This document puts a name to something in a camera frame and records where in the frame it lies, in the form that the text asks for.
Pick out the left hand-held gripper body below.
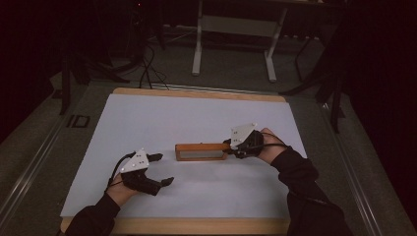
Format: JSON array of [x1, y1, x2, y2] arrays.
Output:
[[119, 147, 163, 197]]

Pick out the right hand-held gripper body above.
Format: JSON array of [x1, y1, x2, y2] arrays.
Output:
[[229, 122, 266, 160]]

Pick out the wooden tray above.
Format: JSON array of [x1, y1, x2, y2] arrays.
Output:
[[174, 142, 232, 162]]

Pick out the person's right hand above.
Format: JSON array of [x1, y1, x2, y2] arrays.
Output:
[[256, 127, 289, 165]]

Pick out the person's left hand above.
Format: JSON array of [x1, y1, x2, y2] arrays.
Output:
[[105, 178, 141, 207]]

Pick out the white table mat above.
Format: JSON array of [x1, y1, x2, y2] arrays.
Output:
[[59, 93, 309, 220]]

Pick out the wooden table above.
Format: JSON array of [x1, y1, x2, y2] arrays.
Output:
[[59, 87, 293, 236]]

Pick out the black floor socket box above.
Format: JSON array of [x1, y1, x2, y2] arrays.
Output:
[[66, 114, 91, 129]]

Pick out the black metal stand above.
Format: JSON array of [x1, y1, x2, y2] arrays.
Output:
[[58, 45, 132, 116], [279, 30, 348, 135]]

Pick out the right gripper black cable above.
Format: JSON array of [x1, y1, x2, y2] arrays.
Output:
[[249, 131, 291, 152]]

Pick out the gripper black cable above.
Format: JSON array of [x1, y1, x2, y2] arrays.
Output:
[[249, 131, 291, 152], [104, 150, 137, 193]]

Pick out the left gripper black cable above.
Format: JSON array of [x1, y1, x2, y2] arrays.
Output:
[[104, 150, 137, 193]]

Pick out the metal floor rail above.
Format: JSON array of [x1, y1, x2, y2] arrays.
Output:
[[319, 101, 386, 236], [0, 111, 72, 225], [149, 82, 270, 96]]

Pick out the black floor cables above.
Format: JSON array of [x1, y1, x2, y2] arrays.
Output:
[[139, 42, 170, 91]]

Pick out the white desk frame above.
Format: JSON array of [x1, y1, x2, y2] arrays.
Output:
[[191, 0, 289, 83]]

